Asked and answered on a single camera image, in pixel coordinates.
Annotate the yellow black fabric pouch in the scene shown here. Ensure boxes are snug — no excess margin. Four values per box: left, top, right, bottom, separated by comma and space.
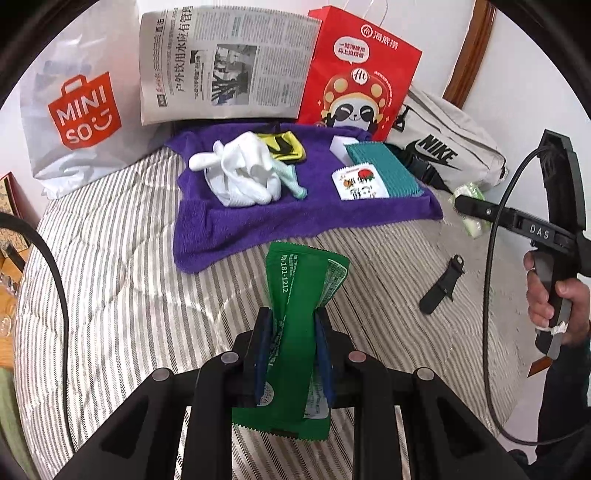
256, 130, 308, 164

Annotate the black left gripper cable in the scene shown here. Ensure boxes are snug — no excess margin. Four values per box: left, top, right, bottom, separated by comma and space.
0, 215, 77, 453

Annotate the pale green sock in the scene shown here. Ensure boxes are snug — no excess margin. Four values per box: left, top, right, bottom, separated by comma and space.
272, 159, 308, 200

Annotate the green cloth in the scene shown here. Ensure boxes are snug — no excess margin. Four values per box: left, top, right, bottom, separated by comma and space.
0, 367, 38, 480

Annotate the white foam sponge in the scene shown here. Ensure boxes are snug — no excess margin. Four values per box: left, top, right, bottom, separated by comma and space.
329, 134, 365, 163

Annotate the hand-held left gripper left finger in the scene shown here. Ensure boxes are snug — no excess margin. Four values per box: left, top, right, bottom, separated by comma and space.
69, 307, 275, 480

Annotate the red panda paper bag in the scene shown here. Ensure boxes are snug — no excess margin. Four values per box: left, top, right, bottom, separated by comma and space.
295, 0, 423, 143

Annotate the folded newspaper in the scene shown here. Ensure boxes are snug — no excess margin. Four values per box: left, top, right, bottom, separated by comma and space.
139, 6, 322, 126

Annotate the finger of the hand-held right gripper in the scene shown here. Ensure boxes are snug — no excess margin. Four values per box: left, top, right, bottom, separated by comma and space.
454, 194, 516, 230

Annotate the person's right hand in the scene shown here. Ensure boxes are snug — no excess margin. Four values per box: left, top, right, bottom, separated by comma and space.
524, 251, 591, 347

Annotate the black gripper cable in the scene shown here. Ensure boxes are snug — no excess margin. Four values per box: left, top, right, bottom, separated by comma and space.
482, 145, 550, 446
0, 215, 77, 453

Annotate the white sling bag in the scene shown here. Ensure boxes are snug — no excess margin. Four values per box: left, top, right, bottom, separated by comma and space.
387, 87, 509, 195

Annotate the brown wooden frame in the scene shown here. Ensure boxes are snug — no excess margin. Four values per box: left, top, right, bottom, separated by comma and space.
443, 0, 497, 109

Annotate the white plastic shopping bag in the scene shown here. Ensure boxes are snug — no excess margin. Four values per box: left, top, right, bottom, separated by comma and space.
19, 0, 160, 200

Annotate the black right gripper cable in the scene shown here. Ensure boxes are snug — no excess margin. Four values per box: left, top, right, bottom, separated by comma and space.
482, 145, 550, 446

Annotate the green snack packet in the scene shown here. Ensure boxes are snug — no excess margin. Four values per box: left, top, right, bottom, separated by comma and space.
231, 241, 348, 441

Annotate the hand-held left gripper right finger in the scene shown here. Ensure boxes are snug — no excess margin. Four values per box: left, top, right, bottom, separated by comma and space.
314, 308, 532, 480

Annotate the striped bed sheet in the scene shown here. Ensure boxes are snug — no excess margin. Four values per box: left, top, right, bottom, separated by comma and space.
14, 148, 532, 480

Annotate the purple terry towel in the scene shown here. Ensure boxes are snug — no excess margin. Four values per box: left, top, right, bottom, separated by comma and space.
163, 122, 445, 275

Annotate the white wet wipe packet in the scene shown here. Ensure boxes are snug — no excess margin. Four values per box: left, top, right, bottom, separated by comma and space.
331, 165, 389, 201

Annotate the patterned cardboard box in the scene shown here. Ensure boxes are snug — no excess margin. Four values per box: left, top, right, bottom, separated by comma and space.
0, 172, 26, 222

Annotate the white cotton gloves pair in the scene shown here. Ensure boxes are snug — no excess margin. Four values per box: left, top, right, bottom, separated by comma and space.
188, 131, 283, 208

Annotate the black strap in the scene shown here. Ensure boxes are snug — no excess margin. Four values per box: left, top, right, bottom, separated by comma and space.
419, 255, 465, 315

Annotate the green white tissue packet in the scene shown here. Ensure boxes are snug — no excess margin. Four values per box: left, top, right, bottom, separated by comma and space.
455, 182, 492, 238

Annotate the teal scouring pad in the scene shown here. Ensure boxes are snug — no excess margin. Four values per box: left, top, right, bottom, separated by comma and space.
346, 142, 423, 198

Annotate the person's right forearm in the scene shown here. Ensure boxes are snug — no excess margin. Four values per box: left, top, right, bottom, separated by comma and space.
510, 323, 591, 480

